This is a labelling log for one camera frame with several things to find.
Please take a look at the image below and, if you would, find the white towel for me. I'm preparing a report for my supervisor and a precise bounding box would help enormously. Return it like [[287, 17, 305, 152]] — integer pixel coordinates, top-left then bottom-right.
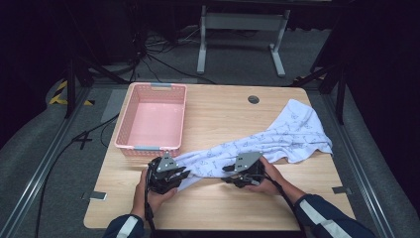
[[173, 98, 334, 192]]

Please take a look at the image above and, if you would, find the person's right hand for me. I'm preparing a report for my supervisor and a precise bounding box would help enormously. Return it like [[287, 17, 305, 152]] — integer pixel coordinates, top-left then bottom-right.
[[246, 156, 297, 199]]

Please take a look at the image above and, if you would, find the aluminium floor rail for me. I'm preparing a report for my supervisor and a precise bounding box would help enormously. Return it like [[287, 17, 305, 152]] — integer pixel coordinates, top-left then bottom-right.
[[0, 86, 92, 238]]

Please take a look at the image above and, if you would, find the left hand-held gripper cable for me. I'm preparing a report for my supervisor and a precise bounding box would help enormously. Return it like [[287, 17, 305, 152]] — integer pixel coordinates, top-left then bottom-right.
[[144, 182, 158, 234]]

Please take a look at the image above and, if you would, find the long black floor cable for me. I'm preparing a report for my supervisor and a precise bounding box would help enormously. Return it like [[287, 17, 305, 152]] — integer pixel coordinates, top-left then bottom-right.
[[34, 113, 120, 238]]

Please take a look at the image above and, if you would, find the bundle of black cables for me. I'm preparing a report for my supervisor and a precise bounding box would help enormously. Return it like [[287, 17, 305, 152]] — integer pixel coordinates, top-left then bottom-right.
[[132, 29, 216, 85]]

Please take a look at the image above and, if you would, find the grey metal table frame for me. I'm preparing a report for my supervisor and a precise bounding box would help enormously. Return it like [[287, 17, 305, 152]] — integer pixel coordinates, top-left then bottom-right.
[[196, 4, 291, 78]]

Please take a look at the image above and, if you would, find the black metal stand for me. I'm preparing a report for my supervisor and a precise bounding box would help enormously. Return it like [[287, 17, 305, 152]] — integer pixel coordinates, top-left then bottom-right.
[[63, 56, 130, 119], [290, 62, 348, 126]]

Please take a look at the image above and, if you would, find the grey tape piece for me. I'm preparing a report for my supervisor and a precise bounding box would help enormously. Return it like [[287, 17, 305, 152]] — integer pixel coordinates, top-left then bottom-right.
[[331, 185, 353, 195], [81, 190, 108, 201]]

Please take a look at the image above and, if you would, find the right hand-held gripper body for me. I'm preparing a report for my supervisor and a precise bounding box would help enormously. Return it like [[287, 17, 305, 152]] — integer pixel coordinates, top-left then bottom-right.
[[233, 151, 267, 189]]

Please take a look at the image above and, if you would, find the person's left hand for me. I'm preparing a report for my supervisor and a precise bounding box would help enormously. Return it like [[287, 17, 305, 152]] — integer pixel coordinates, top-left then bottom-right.
[[131, 168, 179, 218]]

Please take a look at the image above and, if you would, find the hand-held gripper cable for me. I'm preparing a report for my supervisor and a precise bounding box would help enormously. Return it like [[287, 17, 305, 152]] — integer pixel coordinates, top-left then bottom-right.
[[144, 182, 158, 234], [262, 175, 306, 234]]

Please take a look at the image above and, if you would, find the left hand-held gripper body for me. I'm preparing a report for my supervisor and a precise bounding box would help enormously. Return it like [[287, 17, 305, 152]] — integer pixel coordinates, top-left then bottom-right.
[[145, 151, 181, 195]]

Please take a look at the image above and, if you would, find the pink plastic basket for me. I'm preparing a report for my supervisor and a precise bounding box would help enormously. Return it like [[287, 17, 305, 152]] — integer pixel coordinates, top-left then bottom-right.
[[114, 82, 188, 158]]

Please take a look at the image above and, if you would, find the right hand-held gripper cable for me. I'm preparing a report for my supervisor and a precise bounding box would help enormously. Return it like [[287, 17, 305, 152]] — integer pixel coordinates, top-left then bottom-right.
[[262, 175, 306, 234]]

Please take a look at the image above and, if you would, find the yellow black floor tape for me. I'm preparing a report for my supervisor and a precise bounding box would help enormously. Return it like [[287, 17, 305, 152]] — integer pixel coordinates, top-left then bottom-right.
[[49, 79, 95, 107]]

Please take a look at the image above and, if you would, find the black floor tape mark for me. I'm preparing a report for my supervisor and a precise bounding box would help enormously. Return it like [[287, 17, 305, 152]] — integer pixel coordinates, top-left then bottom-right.
[[71, 131, 93, 151]]

